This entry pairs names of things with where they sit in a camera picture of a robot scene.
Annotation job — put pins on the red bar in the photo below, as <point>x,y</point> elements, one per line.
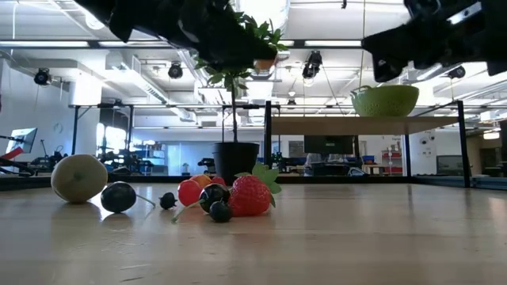
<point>12,154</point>

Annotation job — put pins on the red strawberry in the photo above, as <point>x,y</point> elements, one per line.
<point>218,181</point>

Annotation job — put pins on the black ceiling spotlight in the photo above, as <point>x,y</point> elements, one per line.
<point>313,63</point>
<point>457,72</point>
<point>41,76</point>
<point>175,70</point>

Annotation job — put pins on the black background robot arm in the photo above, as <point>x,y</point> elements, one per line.
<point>282,162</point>

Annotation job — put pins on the red storage shelf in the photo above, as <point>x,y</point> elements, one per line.
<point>392,158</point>

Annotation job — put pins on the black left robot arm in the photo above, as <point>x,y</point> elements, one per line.
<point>103,10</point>

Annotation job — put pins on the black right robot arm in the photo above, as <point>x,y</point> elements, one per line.
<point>495,31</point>

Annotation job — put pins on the dark computer monitor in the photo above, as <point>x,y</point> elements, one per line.
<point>449,164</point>

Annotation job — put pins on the small dark blueberry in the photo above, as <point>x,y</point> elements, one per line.
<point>167,201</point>
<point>220,212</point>

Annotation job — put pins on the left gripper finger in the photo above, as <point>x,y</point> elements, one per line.
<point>226,62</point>
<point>237,39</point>

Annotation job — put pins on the large strawberry green leaves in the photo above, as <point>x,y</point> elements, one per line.
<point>249,196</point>

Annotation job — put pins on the yellow orange peach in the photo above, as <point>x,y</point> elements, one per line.
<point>202,180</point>

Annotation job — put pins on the brown green kiwi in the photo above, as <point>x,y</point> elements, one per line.
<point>79,178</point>

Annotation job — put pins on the bright wall lamp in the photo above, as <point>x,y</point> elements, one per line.
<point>491,135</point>

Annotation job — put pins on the round wall clock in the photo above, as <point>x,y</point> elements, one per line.
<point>58,128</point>

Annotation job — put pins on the tilted computer monitor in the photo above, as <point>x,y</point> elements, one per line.
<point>24,139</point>

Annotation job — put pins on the black television screen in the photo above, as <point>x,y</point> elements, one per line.
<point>328,144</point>

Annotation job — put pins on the red cherry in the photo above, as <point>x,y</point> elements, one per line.
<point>189,192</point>

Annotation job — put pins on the dark cherry green stem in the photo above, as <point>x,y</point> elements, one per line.
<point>118,197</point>
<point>216,194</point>

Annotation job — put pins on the wooden shelf black metal legs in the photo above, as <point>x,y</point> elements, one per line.
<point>356,124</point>

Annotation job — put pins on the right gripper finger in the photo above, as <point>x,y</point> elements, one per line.
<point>390,69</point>
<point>392,43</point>

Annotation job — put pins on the potted green plant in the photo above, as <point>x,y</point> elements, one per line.
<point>233,162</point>

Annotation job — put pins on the green plastic colander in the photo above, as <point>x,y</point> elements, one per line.
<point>384,102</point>

